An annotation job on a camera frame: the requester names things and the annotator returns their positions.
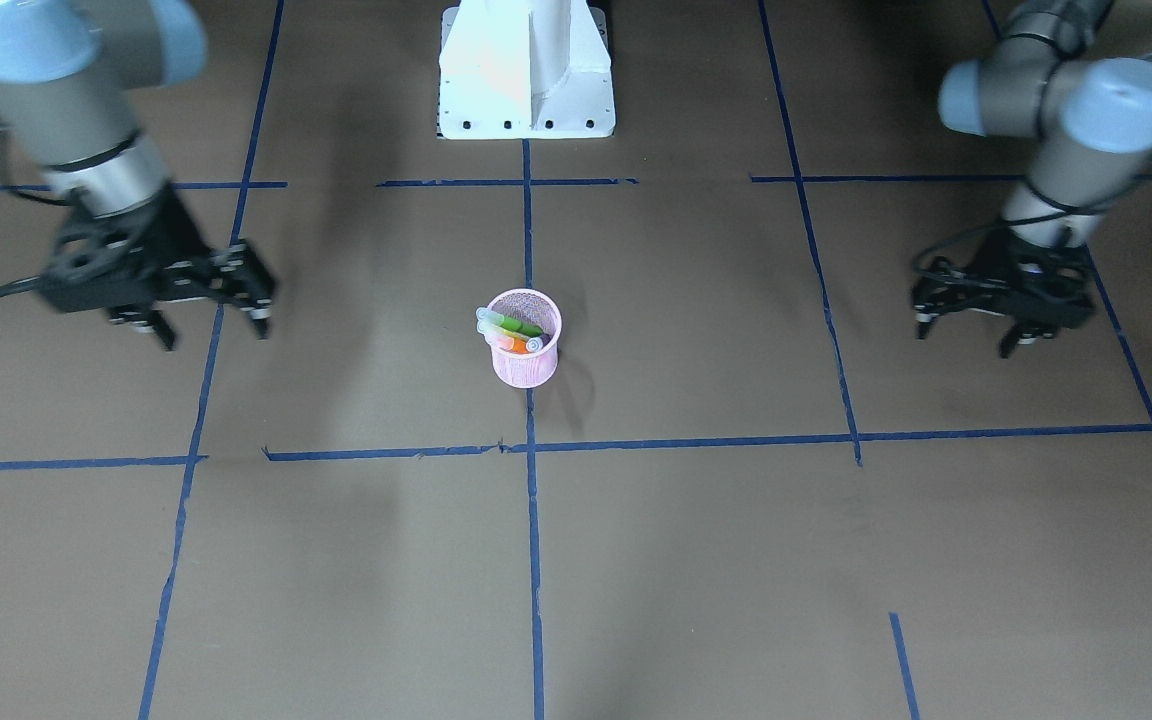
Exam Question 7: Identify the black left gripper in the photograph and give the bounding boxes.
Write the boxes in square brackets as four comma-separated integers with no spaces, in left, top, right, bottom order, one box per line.
[911,228,1094,359]

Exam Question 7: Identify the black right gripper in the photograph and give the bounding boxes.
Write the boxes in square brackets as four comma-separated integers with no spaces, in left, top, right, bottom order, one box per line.
[67,182,276,353]

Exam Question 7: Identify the green highlighter pen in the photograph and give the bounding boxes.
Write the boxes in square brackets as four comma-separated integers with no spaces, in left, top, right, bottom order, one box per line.
[475,306,545,338]

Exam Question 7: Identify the yellow highlighter pen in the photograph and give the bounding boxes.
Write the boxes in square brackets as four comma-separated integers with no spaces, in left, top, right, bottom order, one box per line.
[477,323,516,338]

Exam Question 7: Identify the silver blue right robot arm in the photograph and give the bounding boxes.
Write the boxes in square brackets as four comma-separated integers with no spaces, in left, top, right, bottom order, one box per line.
[0,1,276,350]

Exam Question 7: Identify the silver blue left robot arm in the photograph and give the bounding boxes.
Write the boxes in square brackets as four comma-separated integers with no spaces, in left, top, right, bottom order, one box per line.
[909,1,1152,357]

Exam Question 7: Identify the pink mesh pen holder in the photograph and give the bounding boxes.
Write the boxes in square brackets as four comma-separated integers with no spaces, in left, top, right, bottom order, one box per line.
[475,290,563,389]

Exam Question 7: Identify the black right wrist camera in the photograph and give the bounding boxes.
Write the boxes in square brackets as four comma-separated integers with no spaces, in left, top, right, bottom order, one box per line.
[36,225,157,313]

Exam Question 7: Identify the white pedestal column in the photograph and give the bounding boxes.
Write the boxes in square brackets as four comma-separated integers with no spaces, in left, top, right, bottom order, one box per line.
[435,1,617,141]

